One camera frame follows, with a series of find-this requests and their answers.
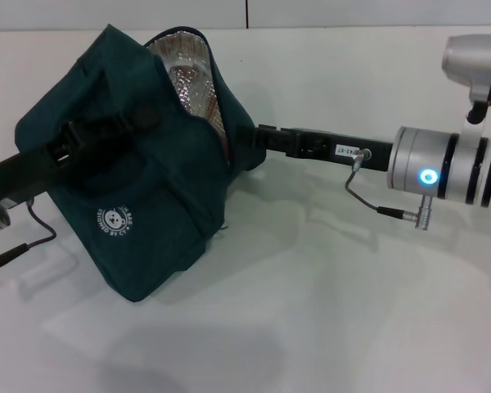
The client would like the dark teal insulated lunch bag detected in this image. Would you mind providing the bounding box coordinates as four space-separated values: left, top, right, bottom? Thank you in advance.
15 23 268 305

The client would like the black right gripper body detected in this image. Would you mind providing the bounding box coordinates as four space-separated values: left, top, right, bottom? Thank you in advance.
283 126 394 173

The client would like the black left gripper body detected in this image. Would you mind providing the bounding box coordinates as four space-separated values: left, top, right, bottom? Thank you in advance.
0 142 73 206

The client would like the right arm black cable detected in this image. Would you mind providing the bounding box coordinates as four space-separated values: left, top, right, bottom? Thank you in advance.
345 147 431 231

